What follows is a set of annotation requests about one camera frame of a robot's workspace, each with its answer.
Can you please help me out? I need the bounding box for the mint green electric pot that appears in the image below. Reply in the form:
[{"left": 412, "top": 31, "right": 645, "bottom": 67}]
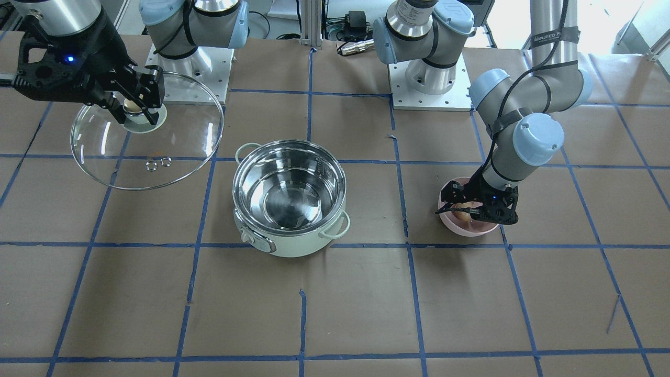
[{"left": 232, "top": 139, "right": 351, "bottom": 258}]

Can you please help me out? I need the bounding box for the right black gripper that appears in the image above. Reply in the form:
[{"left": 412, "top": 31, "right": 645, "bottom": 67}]
[{"left": 12, "top": 21, "right": 165, "bottom": 126}]

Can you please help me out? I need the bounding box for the aluminium frame post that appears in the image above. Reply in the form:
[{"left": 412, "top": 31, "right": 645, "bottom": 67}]
[{"left": 297, "top": 1, "right": 326, "bottom": 50}]

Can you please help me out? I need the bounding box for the silver metal connector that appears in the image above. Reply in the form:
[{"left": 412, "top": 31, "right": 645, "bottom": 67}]
[{"left": 337, "top": 40, "right": 375, "bottom": 57}]

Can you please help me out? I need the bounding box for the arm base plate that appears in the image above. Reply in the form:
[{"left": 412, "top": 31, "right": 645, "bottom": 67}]
[
  {"left": 146, "top": 46, "right": 236, "bottom": 104},
  {"left": 388, "top": 56, "right": 472, "bottom": 112}
]

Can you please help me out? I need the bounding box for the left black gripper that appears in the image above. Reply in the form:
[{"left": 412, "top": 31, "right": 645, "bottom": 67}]
[{"left": 435, "top": 179, "right": 519, "bottom": 225}]

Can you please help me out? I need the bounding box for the pink bowl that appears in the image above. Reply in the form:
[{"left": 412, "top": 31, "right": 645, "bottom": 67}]
[{"left": 437, "top": 177, "right": 499, "bottom": 238}]

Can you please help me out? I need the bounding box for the brown egg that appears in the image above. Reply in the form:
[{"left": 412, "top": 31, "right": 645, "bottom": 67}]
[{"left": 452, "top": 202, "right": 474, "bottom": 224}]

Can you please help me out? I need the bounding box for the glass pot lid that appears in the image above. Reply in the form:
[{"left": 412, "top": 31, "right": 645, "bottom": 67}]
[{"left": 70, "top": 72, "right": 224, "bottom": 191}]

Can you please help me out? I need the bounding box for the black power adapter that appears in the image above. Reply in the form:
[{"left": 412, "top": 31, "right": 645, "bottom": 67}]
[{"left": 344, "top": 10, "right": 367, "bottom": 34}]

